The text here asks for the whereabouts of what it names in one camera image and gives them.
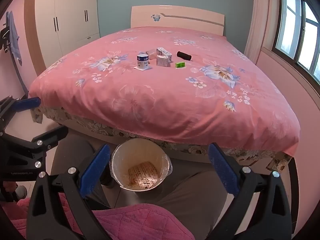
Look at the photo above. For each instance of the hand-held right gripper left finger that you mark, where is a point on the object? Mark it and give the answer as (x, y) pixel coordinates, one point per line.
(96, 170)

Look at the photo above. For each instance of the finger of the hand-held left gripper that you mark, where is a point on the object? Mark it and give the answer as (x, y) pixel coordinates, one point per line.
(27, 104)
(53, 133)

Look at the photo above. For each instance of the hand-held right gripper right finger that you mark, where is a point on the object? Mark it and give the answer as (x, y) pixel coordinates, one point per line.
(222, 170)

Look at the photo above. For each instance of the white waste bin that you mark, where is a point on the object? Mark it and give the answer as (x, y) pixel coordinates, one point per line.
(120, 165)

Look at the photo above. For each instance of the white milk carton blue print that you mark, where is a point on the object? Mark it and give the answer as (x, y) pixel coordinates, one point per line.
(165, 52)

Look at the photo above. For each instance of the grey shoe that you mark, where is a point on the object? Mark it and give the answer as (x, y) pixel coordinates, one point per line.
(22, 192)

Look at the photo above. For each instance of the beige floral bed skirt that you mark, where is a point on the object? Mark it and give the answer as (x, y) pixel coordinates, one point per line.
(100, 127)

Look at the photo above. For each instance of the clear bin liner bag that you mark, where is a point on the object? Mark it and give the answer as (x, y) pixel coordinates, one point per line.
(170, 168)

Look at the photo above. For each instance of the pink quilted jacket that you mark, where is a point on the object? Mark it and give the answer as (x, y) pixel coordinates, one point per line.
(137, 222)

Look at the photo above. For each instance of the hanging blue garment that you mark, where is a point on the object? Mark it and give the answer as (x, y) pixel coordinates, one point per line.
(13, 37)

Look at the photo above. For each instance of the hanging black item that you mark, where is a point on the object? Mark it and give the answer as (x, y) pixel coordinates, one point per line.
(3, 37)

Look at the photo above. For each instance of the pink floral bedspread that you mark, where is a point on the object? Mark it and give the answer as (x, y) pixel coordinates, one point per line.
(155, 97)

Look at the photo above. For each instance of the white wardrobe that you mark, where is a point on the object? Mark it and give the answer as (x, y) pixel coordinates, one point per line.
(70, 17)

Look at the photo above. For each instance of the small green box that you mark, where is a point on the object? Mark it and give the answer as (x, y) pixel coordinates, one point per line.
(180, 65)

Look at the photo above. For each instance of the blue and white can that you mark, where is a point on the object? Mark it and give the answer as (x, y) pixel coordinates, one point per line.
(142, 60)

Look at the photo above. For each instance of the black cylinder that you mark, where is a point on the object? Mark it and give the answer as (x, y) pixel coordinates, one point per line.
(184, 56)

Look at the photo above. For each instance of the small white carton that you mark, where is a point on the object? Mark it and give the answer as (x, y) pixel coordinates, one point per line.
(162, 61)

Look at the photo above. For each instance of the cream bed headboard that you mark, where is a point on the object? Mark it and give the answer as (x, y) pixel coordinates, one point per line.
(180, 17)

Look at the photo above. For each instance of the dark framed window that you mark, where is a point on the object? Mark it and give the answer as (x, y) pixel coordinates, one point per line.
(297, 30)

